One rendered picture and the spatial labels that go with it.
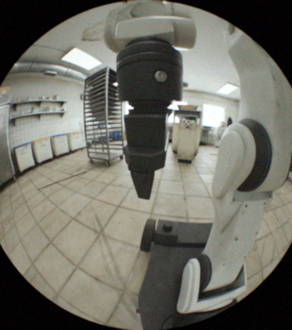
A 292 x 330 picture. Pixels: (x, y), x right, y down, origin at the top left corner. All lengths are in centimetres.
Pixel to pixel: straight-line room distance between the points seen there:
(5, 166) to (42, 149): 126
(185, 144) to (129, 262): 183
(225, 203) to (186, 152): 176
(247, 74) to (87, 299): 96
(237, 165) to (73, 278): 82
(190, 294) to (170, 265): 20
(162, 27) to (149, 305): 63
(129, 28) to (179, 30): 6
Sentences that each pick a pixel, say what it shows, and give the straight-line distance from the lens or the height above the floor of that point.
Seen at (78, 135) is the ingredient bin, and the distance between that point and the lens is 392.
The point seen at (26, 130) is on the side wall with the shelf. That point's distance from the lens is 387.
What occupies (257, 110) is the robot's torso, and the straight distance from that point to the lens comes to 22.
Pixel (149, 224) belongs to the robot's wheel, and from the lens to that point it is 53.
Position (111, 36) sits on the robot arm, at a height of 77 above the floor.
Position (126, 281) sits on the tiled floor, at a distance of 64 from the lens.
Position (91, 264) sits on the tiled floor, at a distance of 71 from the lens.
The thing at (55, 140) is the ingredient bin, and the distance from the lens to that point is 345.
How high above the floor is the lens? 64
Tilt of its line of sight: 21 degrees down
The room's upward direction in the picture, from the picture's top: straight up
